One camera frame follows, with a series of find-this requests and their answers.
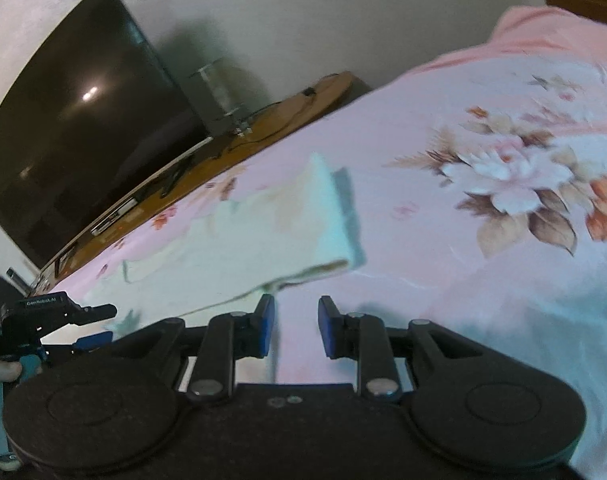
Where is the black curved television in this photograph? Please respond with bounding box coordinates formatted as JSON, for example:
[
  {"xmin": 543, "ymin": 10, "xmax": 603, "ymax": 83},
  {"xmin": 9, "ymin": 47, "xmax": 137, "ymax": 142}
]
[{"xmin": 0, "ymin": 0, "xmax": 210, "ymax": 266}]

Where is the pink floral bed sheet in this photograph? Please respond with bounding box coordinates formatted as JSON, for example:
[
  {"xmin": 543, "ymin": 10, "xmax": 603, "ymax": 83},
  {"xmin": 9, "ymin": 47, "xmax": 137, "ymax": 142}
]
[{"xmin": 59, "ymin": 6, "xmax": 607, "ymax": 479}]

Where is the silver set-top box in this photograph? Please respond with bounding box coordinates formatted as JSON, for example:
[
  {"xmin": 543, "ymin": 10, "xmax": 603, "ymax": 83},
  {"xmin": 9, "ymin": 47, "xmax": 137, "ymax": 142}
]
[{"xmin": 90, "ymin": 197, "xmax": 137, "ymax": 236}]

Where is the black cable on cabinet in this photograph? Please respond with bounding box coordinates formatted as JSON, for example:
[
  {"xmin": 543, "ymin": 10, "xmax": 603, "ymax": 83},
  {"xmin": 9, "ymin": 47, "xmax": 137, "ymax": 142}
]
[{"xmin": 226, "ymin": 86, "xmax": 319, "ymax": 154}]

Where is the light green cloth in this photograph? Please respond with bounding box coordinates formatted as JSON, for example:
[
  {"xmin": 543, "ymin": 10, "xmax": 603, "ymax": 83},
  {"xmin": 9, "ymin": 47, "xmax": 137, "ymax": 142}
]
[{"xmin": 85, "ymin": 154, "xmax": 364, "ymax": 324}]

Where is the wooden TV cabinet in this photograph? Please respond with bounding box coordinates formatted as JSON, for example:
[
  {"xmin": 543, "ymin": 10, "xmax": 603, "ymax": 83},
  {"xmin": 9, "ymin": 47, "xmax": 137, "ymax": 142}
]
[{"xmin": 34, "ymin": 72, "xmax": 371, "ymax": 294}]

